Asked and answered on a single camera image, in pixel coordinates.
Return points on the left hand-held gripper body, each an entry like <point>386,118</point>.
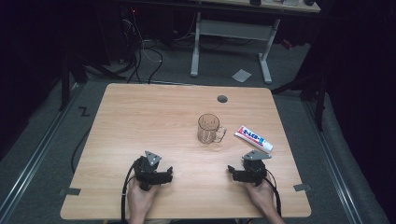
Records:
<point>148,171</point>

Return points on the aluminium floor rail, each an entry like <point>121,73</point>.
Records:
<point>29,161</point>
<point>333,161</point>

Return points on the clear glass mug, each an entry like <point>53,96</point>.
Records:
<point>209,128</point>

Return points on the black metal stand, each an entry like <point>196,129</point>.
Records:
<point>311,87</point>
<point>67,77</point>

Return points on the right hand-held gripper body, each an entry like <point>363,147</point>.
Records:
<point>252,169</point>

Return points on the grey paper sheet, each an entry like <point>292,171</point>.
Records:
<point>241,75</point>

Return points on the round grey table grommet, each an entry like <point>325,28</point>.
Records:
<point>222,99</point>

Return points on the person's left hand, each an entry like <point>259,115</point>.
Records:
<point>140,196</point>

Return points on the white-legged desk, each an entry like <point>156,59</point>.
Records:
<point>232,31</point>

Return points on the person's right hand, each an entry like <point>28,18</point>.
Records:
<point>261,195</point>

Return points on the grey tape strip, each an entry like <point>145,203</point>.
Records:
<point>302,187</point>
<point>69,191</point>

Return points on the white toothpaste tube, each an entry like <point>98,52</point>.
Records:
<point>253,138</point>

